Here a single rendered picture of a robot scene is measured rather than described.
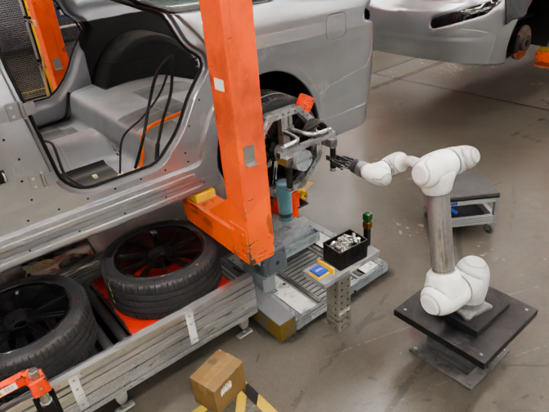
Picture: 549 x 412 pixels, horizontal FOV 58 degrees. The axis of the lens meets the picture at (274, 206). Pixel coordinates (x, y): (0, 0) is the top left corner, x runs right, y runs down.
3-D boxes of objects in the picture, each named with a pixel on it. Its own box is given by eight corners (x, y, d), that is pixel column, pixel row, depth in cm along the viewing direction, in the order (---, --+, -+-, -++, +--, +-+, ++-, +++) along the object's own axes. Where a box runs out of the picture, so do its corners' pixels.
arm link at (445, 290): (474, 308, 233) (444, 328, 222) (444, 297, 246) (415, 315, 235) (464, 148, 211) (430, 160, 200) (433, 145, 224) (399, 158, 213)
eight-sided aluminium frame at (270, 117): (315, 175, 330) (313, 96, 302) (323, 178, 325) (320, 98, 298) (250, 205, 302) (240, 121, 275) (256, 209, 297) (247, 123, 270)
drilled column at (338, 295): (338, 315, 297) (337, 259, 276) (350, 324, 290) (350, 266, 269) (326, 324, 292) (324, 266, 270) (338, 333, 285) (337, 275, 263)
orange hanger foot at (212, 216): (208, 208, 314) (200, 158, 297) (258, 242, 278) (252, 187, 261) (185, 218, 306) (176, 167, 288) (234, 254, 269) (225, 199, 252)
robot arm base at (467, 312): (498, 306, 249) (501, 297, 246) (467, 321, 239) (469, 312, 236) (469, 286, 262) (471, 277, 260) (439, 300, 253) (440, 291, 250)
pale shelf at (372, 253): (357, 242, 288) (357, 238, 286) (380, 254, 276) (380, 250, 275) (301, 275, 266) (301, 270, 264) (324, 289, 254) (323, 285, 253)
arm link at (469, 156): (448, 145, 232) (429, 151, 226) (481, 137, 217) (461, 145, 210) (455, 172, 233) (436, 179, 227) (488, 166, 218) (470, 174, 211)
